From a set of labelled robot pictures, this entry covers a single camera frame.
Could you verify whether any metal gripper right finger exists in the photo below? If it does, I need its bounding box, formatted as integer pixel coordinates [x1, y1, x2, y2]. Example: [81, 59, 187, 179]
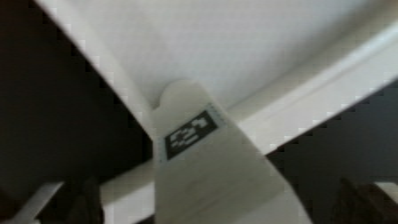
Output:
[335, 179, 398, 224]

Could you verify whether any white desk top tray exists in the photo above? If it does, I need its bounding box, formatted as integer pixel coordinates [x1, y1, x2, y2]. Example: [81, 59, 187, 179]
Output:
[34, 0, 398, 134]

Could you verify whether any white front guide rail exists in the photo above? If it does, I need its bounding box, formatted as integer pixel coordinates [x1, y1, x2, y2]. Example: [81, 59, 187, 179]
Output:
[102, 30, 398, 224]

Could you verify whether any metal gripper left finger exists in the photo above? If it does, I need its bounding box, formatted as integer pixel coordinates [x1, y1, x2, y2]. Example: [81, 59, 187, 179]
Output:
[6, 178, 105, 224]

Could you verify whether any white leg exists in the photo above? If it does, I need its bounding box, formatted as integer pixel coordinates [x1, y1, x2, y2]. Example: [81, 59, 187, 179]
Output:
[153, 80, 313, 224]

